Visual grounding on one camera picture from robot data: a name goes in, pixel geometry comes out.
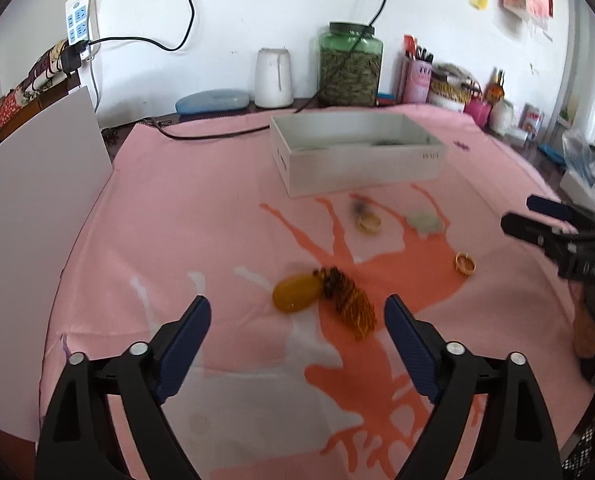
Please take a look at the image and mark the red snack packet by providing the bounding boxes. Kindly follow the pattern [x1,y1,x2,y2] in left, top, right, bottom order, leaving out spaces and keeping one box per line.
[520,103,545,141]

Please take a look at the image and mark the white board panel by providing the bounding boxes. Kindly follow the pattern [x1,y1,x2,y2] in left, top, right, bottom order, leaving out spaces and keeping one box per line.
[0,88,112,441]

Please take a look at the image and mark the green glass jar of seeds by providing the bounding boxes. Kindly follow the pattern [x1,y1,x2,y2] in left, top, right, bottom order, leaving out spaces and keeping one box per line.
[317,22,383,107]

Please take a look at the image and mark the large green jade bangle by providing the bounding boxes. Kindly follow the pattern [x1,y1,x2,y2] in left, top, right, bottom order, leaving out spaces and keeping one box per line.
[371,139,407,148]

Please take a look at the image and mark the white power strip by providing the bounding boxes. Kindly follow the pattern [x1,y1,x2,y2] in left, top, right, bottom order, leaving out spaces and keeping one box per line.
[65,0,92,46]

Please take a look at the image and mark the cream bone ring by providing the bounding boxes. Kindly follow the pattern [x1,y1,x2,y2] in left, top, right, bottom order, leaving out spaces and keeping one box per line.
[355,211,384,235]

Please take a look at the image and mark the pale jade pendant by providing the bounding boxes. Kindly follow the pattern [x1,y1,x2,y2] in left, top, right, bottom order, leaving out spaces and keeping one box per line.
[406,211,446,236]

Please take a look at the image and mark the black power adapter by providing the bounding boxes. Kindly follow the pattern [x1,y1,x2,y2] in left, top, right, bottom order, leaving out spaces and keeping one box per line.
[60,40,89,77]

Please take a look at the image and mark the pink printed tablecloth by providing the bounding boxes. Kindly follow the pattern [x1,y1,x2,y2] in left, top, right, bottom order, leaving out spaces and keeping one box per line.
[40,106,593,479]

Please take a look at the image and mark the yellow patterned round tin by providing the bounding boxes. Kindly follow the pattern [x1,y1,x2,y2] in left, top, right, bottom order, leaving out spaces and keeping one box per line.
[427,63,474,113]

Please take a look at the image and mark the gold ring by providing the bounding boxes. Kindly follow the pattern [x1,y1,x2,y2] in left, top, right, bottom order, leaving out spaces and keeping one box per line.
[453,251,479,276]

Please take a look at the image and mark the amber beaded tassel pendant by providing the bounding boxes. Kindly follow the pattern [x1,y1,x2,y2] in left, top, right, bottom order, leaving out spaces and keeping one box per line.
[313,266,377,339]

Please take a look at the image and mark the pink plastic container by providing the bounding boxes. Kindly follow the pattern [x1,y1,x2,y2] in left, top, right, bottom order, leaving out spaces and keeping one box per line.
[463,96,491,128]

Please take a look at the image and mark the black power cable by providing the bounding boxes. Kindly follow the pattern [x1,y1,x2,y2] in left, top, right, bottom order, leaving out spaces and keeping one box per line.
[58,0,396,141]

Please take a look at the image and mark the white vivo cardboard box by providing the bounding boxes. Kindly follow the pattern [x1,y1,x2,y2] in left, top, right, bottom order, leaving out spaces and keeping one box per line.
[270,110,447,198]

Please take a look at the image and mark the pink pen holder can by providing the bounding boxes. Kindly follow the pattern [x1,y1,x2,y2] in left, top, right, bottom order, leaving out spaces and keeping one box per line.
[401,35,434,104]

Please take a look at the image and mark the white string ball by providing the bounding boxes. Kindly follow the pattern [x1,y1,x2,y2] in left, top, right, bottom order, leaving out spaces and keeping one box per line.
[488,99,514,136]

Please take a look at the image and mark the blue glasses case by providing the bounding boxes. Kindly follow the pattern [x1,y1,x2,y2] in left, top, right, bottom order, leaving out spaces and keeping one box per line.
[175,89,250,116]

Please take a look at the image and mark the amber perfume bottle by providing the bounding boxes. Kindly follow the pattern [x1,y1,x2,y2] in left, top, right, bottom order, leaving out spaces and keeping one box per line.
[485,68,505,106]

